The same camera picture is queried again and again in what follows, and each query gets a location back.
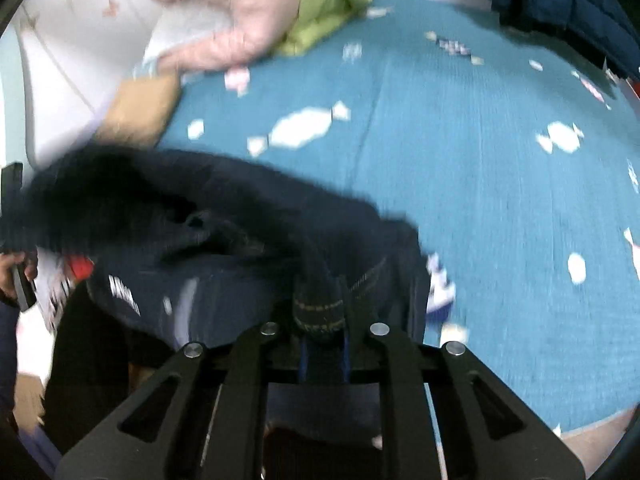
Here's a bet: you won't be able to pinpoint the green puffer jacket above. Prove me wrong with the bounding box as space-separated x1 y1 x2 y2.
274 0 382 58

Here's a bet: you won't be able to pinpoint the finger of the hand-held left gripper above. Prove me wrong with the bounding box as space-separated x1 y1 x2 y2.
1 161 24 221

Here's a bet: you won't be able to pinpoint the pink garment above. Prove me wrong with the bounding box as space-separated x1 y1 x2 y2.
142 0 302 75

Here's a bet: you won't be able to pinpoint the white and red printed cloth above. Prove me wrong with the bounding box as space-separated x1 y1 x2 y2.
36 251 97 333

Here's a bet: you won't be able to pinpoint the person's left hand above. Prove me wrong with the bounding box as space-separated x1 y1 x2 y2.
0 251 39 307

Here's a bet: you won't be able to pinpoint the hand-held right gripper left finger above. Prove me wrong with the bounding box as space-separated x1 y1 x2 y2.
55 322 307 480

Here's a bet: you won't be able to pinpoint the black cloth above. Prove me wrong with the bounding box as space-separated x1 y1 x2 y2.
44 284 177 457

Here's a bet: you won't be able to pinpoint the dark navy jeans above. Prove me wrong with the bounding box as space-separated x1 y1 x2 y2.
4 144 432 357

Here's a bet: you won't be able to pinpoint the teal candy print blanket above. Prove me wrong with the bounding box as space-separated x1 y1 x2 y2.
159 0 640 435

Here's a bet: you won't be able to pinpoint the white printed quilt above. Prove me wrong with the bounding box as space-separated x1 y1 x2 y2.
11 0 166 170

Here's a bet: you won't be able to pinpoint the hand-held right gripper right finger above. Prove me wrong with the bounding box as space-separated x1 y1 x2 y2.
341 322 586 480

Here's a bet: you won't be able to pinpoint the tan cloth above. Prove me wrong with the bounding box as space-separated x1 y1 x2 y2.
95 74 182 150

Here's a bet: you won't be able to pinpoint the navy puffer jacket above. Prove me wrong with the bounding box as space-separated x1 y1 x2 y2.
488 0 640 82

